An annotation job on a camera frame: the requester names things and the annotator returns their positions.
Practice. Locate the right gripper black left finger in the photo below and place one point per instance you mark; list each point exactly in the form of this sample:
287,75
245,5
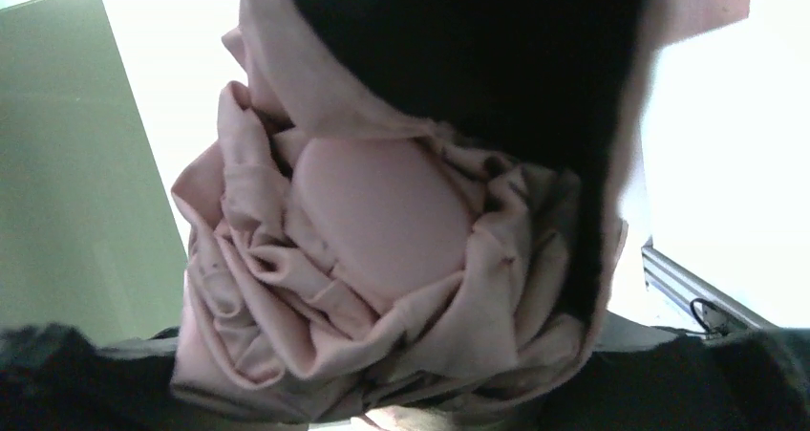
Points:
54,378

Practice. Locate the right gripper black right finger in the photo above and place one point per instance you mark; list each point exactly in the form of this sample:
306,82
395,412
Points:
757,380

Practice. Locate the pink black folding umbrella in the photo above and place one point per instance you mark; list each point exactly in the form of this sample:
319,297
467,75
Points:
409,213

